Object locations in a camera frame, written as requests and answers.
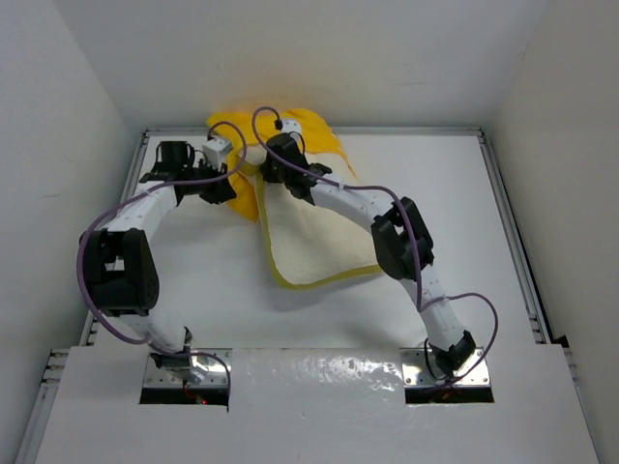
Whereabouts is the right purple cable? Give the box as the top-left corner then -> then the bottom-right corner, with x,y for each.
251,105 -> 499,388

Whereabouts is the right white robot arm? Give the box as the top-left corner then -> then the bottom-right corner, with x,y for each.
260,132 -> 476,379

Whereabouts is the cream white pillow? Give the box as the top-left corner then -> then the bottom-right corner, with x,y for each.
228,142 -> 381,290

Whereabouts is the metal base plate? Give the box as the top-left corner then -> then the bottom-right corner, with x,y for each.
400,347 -> 491,390
142,353 -> 228,389

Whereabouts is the aluminium table frame rail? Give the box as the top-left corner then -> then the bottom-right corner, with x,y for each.
478,131 -> 552,344

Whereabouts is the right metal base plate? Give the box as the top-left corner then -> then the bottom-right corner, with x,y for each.
400,347 -> 491,390

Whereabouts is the yellow pillowcase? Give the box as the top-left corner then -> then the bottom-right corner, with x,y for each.
206,106 -> 360,223

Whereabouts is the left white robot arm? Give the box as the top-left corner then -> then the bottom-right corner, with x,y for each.
76,135 -> 236,369

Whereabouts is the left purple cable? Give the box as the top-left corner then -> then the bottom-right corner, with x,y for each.
75,120 -> 248,402

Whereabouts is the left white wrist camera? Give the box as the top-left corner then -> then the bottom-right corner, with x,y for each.
201,136 -> 233,171

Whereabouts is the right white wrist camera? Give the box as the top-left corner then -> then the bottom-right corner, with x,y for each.
275,118 -> 303,141

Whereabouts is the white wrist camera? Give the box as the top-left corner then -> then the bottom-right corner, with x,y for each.
275,118 -> 303,141
201,136 -> 233,171

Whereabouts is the purple cable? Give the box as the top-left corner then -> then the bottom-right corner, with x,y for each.
75,120 -> 248,402
251,105 -> 499,388

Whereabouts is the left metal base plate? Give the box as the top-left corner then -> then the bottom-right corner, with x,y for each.
142,353 -> 228,389

